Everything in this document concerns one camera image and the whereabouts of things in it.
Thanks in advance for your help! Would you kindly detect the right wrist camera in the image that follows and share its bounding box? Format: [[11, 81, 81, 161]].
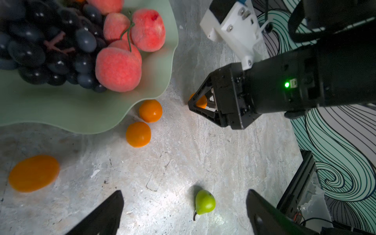
[[200, 1, 271, 71]]

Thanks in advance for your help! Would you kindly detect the orange fake kumquat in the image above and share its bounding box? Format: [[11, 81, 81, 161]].
[[139, 99, 163, 123], [126, 122, 151, 148], [8, 155, 60, 193], [195, 96, 208, 109]]

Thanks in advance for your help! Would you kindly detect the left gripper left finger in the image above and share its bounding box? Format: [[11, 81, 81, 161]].
[[67, 190, 124, 235]]

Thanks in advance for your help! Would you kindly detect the light green wavy fruit bowl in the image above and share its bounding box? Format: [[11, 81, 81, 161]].
[[1, 1, 179, 134]]

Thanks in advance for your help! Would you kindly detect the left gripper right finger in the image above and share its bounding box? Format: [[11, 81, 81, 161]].
[[246, 190, 317, 235]]

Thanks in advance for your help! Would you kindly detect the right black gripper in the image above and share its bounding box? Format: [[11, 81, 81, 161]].
[[188, 47, 323, 129]]

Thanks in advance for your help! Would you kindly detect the green fake pear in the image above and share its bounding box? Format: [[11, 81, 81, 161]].
[[193, 190, 216, 221]]

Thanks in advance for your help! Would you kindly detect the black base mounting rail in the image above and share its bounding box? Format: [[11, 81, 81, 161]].
[[277, 150, 376, 235]]

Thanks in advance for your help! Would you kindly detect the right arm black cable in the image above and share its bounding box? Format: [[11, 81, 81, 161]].
[[262, 0, 330, 44]]

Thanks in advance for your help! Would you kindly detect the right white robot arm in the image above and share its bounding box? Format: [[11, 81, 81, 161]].
[[188, 1, 376, 130]]

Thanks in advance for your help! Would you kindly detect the pink fake peach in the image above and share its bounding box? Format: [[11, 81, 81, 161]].
[[131, 9, 166, 52], [95, 47, 142, 93], [103, 13, 131, 43], [87, 0, 124, 15], [108, 40, 142, 64]]

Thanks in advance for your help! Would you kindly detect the dark fake grape bunch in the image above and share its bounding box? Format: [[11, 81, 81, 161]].
[[1, 1, 107, 93]]

